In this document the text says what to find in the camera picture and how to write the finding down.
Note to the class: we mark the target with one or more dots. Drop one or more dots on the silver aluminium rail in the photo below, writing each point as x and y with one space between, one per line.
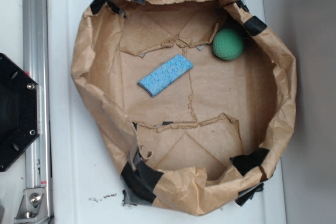
38 155

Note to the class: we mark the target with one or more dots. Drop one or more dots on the brown paper bag tray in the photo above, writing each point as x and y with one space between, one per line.
216 131

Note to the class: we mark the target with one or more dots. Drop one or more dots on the silver corner bracket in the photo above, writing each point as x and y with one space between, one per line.
33 206

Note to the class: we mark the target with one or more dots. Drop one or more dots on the blue rectangular sponge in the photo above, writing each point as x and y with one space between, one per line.
160 78

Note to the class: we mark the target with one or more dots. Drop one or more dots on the white plastic tray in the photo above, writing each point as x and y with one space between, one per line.
86 186

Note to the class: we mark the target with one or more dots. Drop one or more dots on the green dimpled foam ball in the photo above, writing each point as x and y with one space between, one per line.
228 44

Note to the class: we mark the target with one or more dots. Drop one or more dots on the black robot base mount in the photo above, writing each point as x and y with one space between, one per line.
19 112

